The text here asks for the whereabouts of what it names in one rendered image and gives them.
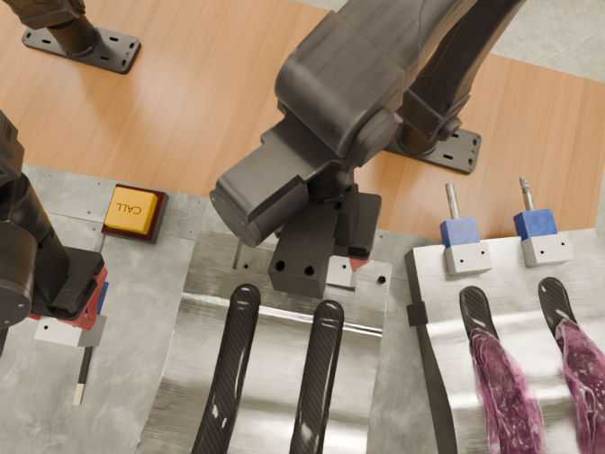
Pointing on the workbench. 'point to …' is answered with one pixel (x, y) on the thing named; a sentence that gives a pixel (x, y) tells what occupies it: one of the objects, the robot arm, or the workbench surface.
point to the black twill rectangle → (417, 313)
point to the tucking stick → (82, 376)
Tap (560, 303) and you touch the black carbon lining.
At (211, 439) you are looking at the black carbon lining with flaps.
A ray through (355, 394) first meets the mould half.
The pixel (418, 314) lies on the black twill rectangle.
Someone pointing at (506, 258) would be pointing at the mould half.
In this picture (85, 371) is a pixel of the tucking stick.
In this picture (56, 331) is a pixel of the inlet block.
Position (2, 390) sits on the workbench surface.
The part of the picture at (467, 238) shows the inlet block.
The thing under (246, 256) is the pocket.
